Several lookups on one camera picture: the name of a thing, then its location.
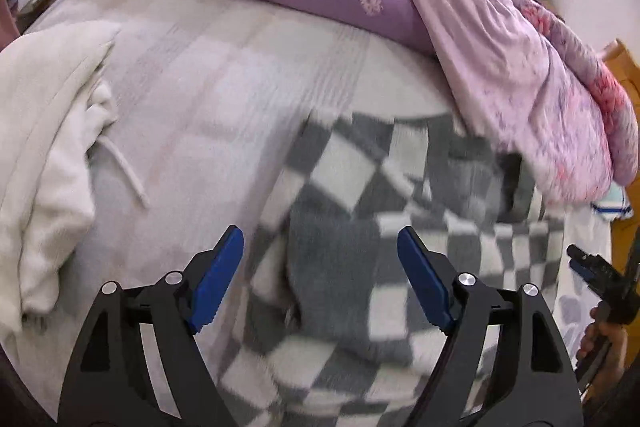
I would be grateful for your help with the light blue cloth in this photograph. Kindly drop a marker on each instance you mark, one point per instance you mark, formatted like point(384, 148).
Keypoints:
point(610, 202)

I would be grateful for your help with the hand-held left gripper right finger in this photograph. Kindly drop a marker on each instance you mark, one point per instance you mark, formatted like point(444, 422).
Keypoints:
point(422, 277)

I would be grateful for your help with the grey white checkered fleece garment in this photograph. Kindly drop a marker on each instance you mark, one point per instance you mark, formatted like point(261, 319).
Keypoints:
point(340, 257)

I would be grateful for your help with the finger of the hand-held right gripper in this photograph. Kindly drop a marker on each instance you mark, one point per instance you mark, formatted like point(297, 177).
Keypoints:
point(582, 253)
point(585, 274)

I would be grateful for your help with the dark red cloth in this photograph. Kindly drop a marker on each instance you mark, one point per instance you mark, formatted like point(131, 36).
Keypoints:
point(6, 22)

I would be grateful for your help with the grey striped bed sheet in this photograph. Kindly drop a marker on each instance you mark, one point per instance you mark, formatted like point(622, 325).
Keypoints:
point(210, 82)

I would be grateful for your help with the orange wooden cabinet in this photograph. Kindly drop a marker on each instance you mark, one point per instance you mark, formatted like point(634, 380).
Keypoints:
point(625, 72)

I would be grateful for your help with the person's right hand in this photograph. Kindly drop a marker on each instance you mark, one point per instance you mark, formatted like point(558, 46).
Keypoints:
point(607, 337)

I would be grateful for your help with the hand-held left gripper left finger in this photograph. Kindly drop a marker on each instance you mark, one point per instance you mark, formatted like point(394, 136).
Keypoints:
point(220, 274)

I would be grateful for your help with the pink floral quilt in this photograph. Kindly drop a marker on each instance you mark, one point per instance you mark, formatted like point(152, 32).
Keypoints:
point(500, 57)

